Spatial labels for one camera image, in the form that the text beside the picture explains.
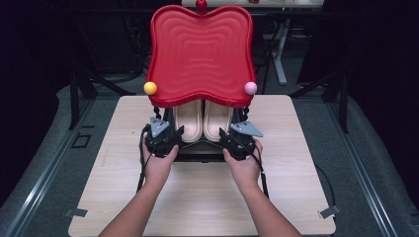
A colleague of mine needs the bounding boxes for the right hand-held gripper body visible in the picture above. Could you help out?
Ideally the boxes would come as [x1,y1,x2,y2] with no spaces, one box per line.
[224,120,265,162]

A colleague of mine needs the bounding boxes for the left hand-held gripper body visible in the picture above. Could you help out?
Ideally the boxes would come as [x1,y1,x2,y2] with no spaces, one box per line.
[144,117,181,158]

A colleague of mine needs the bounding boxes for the cream clog shoe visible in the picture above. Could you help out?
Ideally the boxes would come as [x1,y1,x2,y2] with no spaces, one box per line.
[203,100,234,143]
[173,100,204,143]

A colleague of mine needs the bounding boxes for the red and black shoe rack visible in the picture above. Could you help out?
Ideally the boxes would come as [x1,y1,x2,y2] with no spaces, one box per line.
[143,0,259,163]

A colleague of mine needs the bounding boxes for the person's right hand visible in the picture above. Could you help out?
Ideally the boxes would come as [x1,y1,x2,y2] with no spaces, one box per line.
[222,139,264,194]

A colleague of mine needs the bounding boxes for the person's left hand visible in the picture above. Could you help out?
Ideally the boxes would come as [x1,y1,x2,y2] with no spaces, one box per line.
[141,144,181,190]

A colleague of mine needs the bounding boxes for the black metal stand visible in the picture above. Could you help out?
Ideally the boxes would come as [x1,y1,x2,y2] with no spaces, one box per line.
[289,69,350,134]
[67,69,136,130]

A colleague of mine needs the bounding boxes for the grey table clamp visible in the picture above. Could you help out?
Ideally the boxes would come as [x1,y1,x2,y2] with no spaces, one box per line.
[318,204,342,220]
[63,207,89,218]

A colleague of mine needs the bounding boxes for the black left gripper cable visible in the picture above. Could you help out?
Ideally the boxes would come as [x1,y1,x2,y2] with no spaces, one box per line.
[135,123,156,194]

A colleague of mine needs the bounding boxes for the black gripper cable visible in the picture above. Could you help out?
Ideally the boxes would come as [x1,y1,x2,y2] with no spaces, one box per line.
[230,133,270,199]
[135,123,156,194]

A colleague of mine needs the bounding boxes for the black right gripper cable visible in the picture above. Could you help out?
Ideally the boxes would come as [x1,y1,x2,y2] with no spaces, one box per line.
[230,133,270,199]

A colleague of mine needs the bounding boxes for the grey metal floor rail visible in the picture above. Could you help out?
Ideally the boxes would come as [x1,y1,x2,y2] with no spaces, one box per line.
[324,98,400,237]
[4,98,97,237]

